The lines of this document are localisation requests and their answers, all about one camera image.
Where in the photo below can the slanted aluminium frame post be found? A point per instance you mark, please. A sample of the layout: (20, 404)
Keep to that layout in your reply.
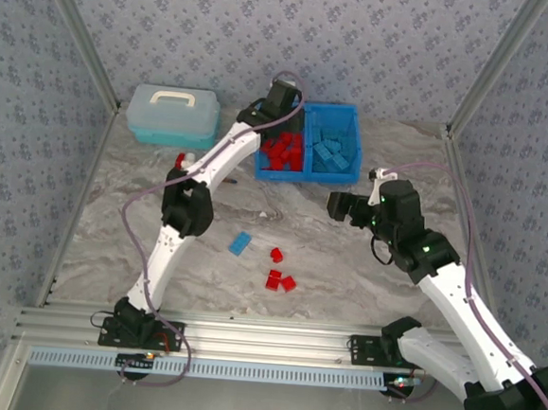
(82, 33)
(495, 65)

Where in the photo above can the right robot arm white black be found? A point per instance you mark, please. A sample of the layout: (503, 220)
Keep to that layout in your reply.
(461, 300)

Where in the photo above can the blue plastic bin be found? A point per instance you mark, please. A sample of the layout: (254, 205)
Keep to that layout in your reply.
(278, 176)
(333, 178)

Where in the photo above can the aluminium side rail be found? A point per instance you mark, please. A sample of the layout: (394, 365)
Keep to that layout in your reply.
(473, 230)
(90, 176)

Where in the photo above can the red lego brick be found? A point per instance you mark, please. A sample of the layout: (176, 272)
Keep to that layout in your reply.
(289, 155)
(271, 149)
(288, 283)
(273, 279)
(276, 255)
(286, 138)
(295, 165)
(268, 163)

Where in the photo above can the blue lego brick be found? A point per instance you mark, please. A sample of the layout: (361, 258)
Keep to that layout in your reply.
(327, 134)
(340, 162)
(325, 151)
(239, 243)

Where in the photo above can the small controller board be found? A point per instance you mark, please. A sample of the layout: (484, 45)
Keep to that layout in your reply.
(402, 382)
(136, 360)

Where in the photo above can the small blue-tipped pen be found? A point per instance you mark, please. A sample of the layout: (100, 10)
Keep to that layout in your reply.
(232, 181)

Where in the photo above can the red white valve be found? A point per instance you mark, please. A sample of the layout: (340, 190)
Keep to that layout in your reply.
(181, 160)

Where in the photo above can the wide aluminium base rail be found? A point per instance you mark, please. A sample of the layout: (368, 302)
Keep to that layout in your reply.
(268, 337)

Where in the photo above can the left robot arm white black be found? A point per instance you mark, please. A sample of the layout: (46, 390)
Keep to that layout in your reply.
(169, 263)

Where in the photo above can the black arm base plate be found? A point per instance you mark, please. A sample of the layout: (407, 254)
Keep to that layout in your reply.
(168, 337)
(362, 349)

